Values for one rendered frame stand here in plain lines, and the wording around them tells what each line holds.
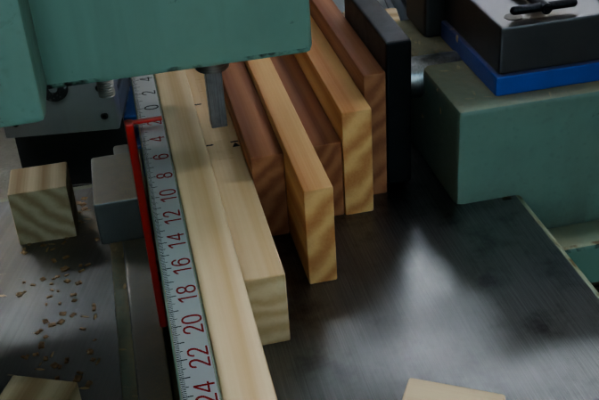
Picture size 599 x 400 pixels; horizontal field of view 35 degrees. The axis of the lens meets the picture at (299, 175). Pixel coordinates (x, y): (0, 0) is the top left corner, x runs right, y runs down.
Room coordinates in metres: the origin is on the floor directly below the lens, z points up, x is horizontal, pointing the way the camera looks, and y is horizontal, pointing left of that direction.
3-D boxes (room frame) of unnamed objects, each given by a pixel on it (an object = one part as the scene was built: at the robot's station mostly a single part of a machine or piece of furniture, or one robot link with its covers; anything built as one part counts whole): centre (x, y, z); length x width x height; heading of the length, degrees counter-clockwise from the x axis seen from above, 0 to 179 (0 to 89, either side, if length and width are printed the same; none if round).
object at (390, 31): (0.52, -0.08, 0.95); 0.09 x 0.07 x 0.09; 10
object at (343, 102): (0.54, -0.02, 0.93); 0.18 x 0.02 x 0.07; 10
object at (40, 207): (0.61, 0.20, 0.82); 0.04 x 0.04 x 0.05; 9
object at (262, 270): (0.61, 0.07, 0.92); 0.54 x 0.02 x 0.04; 10
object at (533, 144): (0.53, -0.14, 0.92); 0.15 x 0.13 x 0.09; 10
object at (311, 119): (0.53, 0.00, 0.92); 0.18 x 0.02 x 0.05; 10
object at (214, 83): (0.47, 0.04, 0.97); 0.01 x 0.01 x 0.05; 10
